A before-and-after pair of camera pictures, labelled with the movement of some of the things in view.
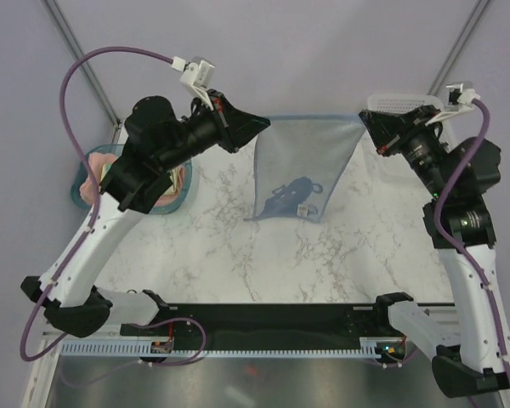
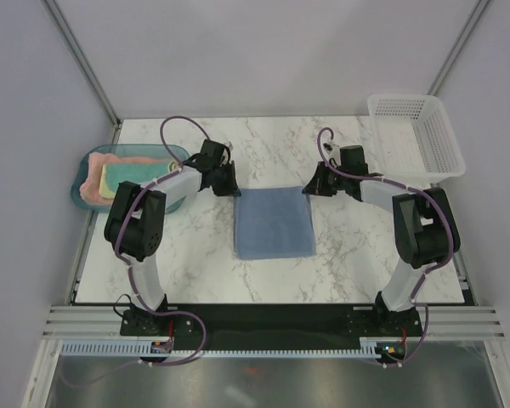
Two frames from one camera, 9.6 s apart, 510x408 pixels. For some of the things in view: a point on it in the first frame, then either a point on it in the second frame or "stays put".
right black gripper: [393, 132] → [317, 186]
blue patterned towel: [298, 162] → [274, 223]
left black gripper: [237, 128] → [230, 189]
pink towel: [99, 162] stays put
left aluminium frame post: [86, 67] stays put
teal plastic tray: [117, 150] stays put
